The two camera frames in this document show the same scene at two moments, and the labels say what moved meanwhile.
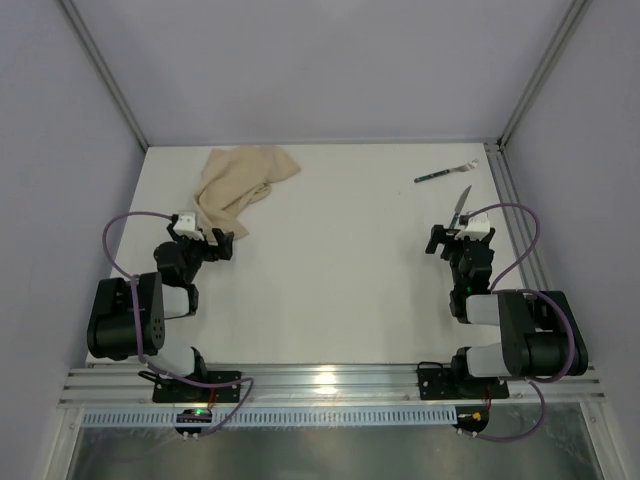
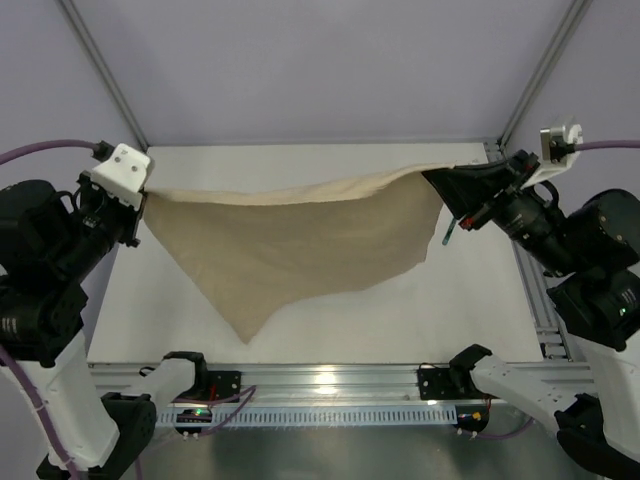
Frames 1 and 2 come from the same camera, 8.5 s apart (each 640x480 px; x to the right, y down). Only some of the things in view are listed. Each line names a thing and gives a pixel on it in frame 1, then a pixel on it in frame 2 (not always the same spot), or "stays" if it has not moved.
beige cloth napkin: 236,177 -> 246,256
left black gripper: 208,245 -> 129,215
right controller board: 472,418 stays
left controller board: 193,415 stays
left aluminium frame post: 87,40 stays
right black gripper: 455,243 -> 493,195
